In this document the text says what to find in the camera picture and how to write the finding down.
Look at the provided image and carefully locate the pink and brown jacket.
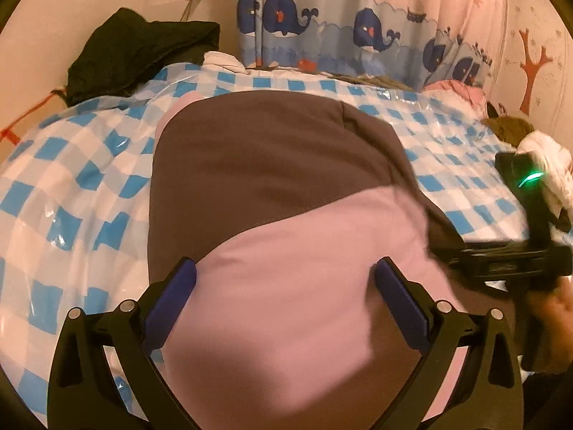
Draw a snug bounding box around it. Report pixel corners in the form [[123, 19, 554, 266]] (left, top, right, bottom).
[[146, 88, 521, 430]]

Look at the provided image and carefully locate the right hand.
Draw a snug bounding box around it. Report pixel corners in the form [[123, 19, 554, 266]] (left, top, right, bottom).
[[524, 278, 572, 375]]

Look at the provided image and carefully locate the white cloth pile right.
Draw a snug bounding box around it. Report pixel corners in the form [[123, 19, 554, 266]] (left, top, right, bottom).
[[517, 130, 572, 233]]

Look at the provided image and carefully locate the olive brown garment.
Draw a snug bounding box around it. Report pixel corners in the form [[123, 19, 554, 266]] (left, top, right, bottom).
[[481, 116, 534, 148]]

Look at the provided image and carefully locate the pink garment pile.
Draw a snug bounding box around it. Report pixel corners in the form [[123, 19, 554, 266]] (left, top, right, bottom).
[[423, 80, 487, 109]]

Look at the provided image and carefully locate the blue white checkered bed cover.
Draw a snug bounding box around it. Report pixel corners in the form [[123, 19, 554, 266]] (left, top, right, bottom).
[[1, 63, 526, 417]]

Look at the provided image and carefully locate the whale pattern curtain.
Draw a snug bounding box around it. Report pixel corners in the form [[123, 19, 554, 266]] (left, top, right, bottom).
[[236, 0, 505, 90]]

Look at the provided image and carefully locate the black garment pile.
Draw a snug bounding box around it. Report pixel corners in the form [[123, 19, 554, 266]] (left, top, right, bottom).
[[65, 8, 221, 107]]

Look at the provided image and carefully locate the white folded cloth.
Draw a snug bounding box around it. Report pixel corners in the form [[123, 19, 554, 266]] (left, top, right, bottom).
[[202, 51, 247, 74]]

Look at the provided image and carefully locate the red tree wall sticker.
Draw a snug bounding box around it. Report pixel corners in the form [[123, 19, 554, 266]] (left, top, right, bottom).
[[519, 28, 553, 115]]

